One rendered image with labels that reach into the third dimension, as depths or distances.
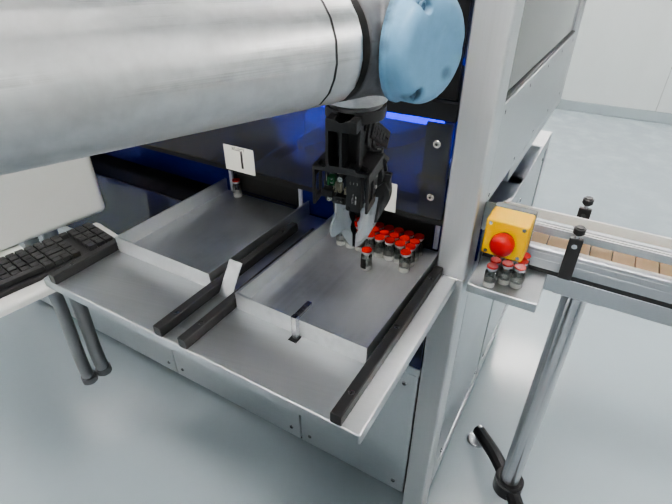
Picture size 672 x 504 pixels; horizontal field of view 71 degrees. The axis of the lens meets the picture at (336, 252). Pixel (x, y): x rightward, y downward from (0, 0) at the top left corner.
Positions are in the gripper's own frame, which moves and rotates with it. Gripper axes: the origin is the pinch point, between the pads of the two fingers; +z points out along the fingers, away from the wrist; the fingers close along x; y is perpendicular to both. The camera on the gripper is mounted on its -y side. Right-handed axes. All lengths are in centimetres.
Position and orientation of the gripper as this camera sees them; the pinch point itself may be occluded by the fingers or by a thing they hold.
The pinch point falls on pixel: (356, 235)
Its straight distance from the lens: 67.5
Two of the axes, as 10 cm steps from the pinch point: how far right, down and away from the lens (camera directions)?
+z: -0.1, 8.0, 6.0
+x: 9.4, 2.2, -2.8
